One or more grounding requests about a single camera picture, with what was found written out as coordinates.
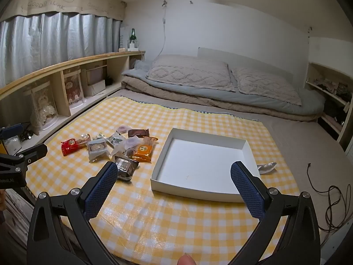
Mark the white doll in clear case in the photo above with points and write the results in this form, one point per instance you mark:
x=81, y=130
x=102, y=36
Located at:
x=42, y=107

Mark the beige duvet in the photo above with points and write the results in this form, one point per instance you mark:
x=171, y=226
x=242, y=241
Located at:
x=165, y=95

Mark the grey curtain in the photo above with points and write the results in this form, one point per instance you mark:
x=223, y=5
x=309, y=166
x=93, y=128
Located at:
x=41, y=41

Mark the wooden picture frame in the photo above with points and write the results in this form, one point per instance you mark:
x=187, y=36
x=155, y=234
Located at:
x=95, y=73

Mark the person's right hand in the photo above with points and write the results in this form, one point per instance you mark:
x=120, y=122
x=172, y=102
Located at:
x=187, y=261

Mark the beige quilted pillow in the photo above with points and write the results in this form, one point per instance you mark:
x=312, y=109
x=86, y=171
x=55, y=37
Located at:
x=264, y=85
x=187, y=73

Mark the orange-brown stick snack packet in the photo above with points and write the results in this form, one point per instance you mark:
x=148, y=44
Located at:
x=150, y=140

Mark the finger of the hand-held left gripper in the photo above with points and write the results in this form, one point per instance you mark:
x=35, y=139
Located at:
x=33, y=151
x=13, y=132

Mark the green glass bottle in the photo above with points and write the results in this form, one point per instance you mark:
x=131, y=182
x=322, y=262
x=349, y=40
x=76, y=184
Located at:
x=133, y=37

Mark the clear packet with brown pastry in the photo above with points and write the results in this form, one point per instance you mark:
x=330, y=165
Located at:
x=96, y=149

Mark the red doll in frame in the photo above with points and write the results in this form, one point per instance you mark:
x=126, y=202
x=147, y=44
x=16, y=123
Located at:
x=73, y=88

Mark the brown snack packet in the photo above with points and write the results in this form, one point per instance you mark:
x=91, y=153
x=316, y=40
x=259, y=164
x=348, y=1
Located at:
x=138, y=133

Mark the orange snack packet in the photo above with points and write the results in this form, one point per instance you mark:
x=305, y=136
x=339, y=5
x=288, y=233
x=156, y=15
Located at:
x=142, y=152

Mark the grey blanket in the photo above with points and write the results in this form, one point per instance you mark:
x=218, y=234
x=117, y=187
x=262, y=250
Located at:
x=248, y=98

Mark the dark silver snack packet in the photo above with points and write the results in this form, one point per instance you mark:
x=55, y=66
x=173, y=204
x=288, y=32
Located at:
x=125, y=168

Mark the white side shelf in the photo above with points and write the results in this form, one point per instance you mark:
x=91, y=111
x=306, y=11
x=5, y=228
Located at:
x=317, y=74

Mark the wooden shelf unit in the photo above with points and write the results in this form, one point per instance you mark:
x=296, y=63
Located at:
x=55, y=66

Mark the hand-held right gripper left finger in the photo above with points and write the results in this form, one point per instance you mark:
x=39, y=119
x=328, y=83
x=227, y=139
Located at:
x=102, y=191

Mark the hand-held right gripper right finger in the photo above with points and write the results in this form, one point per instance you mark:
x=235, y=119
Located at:
x=248, y=191

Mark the white sign board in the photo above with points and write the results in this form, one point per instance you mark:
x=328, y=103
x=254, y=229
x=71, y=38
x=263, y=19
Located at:
x=123, y=37

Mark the yellow checkered mat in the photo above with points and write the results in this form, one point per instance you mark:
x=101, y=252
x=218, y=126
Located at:
x=165, y=226

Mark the white storage box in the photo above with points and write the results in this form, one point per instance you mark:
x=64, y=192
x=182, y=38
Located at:
x=96, y=89

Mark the white headboard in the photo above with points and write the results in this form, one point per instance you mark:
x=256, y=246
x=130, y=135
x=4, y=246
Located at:
x=248, y=58

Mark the white cardboard box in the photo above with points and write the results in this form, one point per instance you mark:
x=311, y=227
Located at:
x=204, y=162

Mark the red snack packet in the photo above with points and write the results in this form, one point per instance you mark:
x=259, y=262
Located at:
x=70, y=146

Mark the silver wrapper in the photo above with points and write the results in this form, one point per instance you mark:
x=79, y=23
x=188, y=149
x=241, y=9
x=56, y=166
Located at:
x=266, y=168

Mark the black power plug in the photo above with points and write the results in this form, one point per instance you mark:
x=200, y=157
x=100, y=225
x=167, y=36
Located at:
x=26, y=135

